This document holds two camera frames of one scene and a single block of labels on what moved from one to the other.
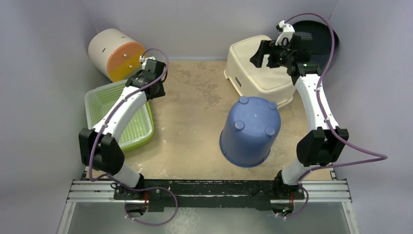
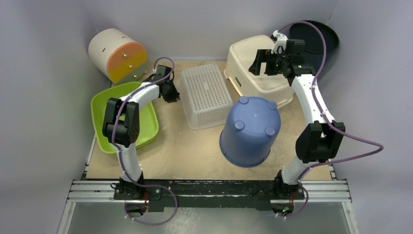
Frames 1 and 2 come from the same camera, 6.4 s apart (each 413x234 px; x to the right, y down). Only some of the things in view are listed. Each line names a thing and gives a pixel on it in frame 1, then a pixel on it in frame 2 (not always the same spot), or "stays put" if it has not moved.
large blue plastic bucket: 251,129 stays put
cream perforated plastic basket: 273,84 stays put
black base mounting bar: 166,194 stays put
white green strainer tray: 99,100 -> 207,99
